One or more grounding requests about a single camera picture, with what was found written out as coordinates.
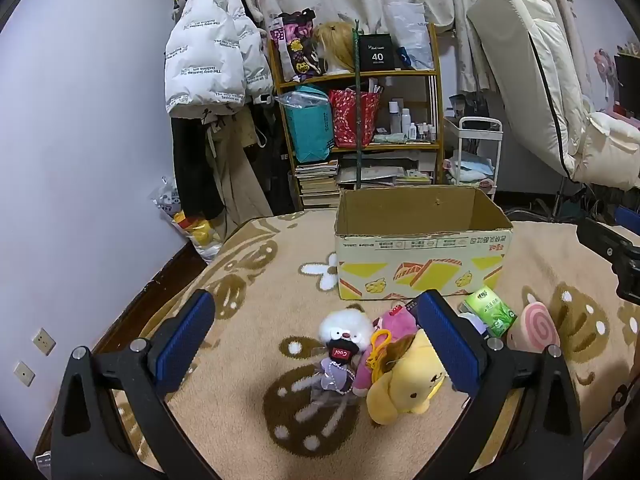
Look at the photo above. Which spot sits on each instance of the row of cosmetic bottles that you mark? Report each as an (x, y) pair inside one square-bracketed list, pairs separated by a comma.
[(410, 127)]

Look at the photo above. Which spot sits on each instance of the green pole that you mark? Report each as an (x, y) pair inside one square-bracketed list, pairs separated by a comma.
[(359, 110)]

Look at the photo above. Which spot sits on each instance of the pink cartoon wall decoration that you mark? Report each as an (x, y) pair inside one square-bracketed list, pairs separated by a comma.
[(605, 70)]

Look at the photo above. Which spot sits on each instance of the blonde wig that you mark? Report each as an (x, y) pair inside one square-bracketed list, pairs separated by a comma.
[(335, 45)]

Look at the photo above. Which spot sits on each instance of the white mattress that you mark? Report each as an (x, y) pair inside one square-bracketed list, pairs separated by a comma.
[(530, 60)]

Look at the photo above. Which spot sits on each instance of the black hanging garment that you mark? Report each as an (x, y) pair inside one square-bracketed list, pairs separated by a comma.
[(195, 160)]

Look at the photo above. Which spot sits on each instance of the printed cardboard box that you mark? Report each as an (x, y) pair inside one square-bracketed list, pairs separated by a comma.
[(425, 260)]

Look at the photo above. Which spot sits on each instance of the stack of books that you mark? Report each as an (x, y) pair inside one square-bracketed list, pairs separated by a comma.
[(315, 185)]

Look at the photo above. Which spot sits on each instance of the beige trousers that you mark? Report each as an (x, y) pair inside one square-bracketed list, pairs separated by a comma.
[(242, 175)]

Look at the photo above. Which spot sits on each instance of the pink bear plush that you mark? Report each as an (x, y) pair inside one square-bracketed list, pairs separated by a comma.
[(395, 322)]

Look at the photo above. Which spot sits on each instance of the pink swirl plush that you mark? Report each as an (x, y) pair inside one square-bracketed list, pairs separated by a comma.
[(537, 327)]

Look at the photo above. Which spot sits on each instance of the green tissue pack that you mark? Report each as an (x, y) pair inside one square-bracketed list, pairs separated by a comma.
[(492, 310)]

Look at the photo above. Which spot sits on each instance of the wooden shelf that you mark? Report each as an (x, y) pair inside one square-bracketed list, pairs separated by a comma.
[(435, 110)]

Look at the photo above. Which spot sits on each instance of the dark bag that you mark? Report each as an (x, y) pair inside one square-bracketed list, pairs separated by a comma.
[(470, 105)]

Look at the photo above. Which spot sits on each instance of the teal bag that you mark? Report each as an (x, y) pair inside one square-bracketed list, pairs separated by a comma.
[(310, 132)]

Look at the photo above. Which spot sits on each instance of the white duvet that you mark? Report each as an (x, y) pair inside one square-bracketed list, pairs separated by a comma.
[(610, 150)]

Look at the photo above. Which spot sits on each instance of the white cart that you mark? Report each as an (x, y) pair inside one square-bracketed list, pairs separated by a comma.
[(480, 125)]

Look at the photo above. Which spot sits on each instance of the light blue cloth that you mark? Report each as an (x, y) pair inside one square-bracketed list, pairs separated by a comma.
[(470, 167)]

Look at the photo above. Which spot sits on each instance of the white lavender packet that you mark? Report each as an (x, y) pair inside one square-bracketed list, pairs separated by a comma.
[(472, 321)]

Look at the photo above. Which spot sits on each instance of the white puffer jacket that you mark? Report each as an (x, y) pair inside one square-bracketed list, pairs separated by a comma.
[(210, 45)]

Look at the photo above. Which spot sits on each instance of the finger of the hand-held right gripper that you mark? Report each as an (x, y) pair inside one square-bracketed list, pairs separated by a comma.
[(630, 222), (607, 245)]

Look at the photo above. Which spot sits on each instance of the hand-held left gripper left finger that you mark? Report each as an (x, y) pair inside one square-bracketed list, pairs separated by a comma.
[(185, 340)]

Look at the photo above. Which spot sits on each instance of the dark wooden bed frame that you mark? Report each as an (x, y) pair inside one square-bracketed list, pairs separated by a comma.
[(165, 280)]

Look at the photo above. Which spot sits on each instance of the beige printed blanket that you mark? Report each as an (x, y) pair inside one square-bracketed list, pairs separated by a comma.
[(260, 280)]

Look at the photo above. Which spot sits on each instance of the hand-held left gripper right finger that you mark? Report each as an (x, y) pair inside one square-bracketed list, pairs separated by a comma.
[(445, 340)]

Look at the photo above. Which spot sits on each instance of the plastic bag with yellow toy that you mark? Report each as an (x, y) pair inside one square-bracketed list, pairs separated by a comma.
[(195, 225)]

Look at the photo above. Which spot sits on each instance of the white fluffy doll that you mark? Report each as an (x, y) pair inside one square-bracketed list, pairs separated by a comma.
[(345, 327)]

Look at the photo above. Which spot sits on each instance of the white wall socket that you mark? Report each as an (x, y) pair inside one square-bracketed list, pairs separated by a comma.
[(44, 341), (24, 374)]

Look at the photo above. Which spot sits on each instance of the flower patterned bag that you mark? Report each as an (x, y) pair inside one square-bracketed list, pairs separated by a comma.
[(292, 45)]

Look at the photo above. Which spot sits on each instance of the red gift bag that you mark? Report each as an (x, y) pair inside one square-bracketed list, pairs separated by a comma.
[(350, 120)]

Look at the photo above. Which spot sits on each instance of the clear plastic bag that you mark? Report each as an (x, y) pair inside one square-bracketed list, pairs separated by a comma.
[(410, 30)]

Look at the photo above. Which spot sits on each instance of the black box with white print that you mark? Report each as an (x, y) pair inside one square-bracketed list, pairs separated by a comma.
[(380, 55)]

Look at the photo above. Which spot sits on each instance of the pile of magazines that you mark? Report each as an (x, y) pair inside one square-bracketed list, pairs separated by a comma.
[(385, 172)]

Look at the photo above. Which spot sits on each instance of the yellow dog plush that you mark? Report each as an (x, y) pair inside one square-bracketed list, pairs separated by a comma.
[(400, 395)]

